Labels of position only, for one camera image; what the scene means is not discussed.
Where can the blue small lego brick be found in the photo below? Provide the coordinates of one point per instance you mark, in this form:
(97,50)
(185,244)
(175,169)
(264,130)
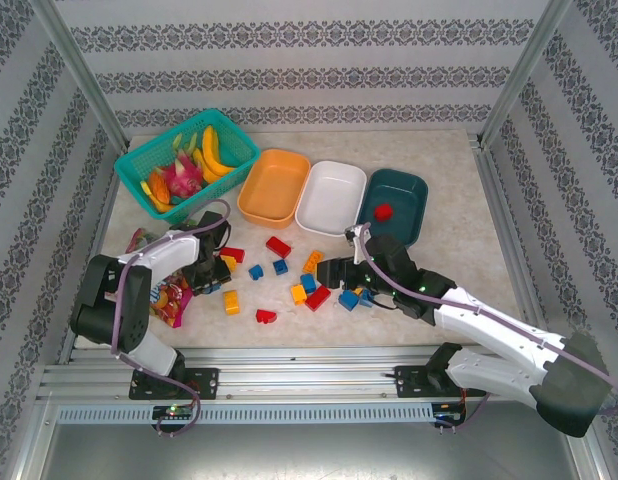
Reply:
(212,288)
(348,300)
(255,271)
(366,299)
(308,282)
(280,266)

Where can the yellow lego brick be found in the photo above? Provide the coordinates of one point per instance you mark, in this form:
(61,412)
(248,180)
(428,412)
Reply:
(298,294)
(230,264)
(231,302)

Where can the red long lego brick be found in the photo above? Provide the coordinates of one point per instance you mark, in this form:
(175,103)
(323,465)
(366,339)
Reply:
(317,298)
(234,253)
(278,246)

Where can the orange-yellow lego brick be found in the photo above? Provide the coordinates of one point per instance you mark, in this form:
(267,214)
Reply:
(313,261)

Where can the red arched lego brick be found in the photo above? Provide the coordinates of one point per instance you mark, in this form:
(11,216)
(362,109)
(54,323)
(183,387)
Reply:
(265,316)

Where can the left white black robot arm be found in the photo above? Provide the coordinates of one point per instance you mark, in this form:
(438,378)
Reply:
(159,255)

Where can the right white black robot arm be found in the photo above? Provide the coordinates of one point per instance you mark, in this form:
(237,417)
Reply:
(489,327)

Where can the colourful candy bag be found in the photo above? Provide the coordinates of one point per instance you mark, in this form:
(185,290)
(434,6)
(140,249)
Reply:
(169,300)

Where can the yellow toy fruit slice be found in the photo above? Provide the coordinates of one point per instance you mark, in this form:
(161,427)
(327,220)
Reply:
(161,206)
(145,188)

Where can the red small lego brick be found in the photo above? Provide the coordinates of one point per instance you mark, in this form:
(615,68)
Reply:
(383,212)

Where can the orange toy fruit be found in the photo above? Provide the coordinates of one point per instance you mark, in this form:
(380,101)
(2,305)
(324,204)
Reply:
(159,186)

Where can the pink toy dragon fruit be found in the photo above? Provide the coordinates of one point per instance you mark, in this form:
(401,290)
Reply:
(181,176)

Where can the dark teal plastic container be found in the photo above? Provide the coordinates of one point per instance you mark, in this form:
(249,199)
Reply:
(399,190)

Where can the yellow toy banana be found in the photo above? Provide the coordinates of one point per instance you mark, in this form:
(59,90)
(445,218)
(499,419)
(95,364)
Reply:
(210,142)
(208,170)

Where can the white plastic container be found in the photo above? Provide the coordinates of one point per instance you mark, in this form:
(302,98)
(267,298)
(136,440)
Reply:
(331,195)

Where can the orange plastic container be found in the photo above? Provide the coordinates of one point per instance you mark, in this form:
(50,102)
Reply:
(274,185)

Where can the small circuit board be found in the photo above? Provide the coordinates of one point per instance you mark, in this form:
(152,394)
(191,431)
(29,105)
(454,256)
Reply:
(174,411)
(449,412)

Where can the teal mesh plastic basket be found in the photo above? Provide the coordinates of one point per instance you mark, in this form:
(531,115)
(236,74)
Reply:
(236,142)

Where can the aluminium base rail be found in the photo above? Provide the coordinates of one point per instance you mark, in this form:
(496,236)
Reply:
(309,372)

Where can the aluminium side rail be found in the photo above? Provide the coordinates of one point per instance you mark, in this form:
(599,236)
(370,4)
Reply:
(105,200)
(509,225)

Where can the aluminium frame post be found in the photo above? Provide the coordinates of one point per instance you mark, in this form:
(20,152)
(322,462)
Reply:
(526,65)
(79,65)

